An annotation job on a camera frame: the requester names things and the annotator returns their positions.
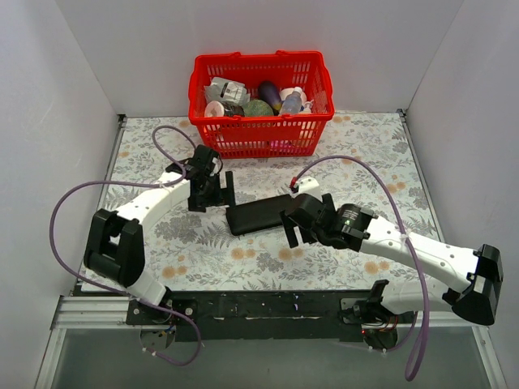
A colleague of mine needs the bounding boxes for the black zip tool case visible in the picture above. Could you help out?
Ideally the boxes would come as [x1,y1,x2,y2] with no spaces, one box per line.
[225,194,293,236]

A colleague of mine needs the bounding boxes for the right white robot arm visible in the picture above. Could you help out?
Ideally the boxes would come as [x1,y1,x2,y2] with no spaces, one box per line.
[281,178,504,326]

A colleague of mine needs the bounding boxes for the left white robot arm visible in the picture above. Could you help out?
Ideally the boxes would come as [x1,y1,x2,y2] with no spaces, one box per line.
[84,145,235,324]

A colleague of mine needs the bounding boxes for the white paper cup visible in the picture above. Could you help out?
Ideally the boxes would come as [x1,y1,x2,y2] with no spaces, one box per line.
[204,100,225,118]

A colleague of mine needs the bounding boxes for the red plastic shopping basket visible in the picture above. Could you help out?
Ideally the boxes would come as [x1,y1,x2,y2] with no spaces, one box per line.
[188,50,335,159]

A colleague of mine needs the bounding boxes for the green round melon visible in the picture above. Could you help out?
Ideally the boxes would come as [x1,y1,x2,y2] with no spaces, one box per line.
[242,99,274,118]

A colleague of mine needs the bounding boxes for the crumpled silver foil pouch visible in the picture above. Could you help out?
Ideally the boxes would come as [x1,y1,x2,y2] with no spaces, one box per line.
[204,77,251,105]

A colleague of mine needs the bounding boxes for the white pump bottle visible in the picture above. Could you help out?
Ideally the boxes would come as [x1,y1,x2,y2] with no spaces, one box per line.
[300,100,314,114]

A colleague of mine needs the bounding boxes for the purple eggplant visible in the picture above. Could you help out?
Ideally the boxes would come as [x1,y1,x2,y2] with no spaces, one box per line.
[258,80,282,114]

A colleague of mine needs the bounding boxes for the clear plastic bottle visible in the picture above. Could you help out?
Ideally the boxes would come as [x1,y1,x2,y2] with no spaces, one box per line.
[279,89,302,116]

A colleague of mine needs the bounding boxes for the white bowl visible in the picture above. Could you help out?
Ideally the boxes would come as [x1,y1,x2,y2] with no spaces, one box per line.
[280,88,307,103]

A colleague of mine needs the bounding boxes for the black table edge rail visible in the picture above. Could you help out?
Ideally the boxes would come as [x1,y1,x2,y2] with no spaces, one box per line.
[68,285,467,341]

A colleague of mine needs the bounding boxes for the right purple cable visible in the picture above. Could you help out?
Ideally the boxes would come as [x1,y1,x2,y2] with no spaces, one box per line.
[290,156,431,382]

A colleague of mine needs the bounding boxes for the aluminium frame rail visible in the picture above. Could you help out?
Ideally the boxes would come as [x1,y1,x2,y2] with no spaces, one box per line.
[43,110,508,388]

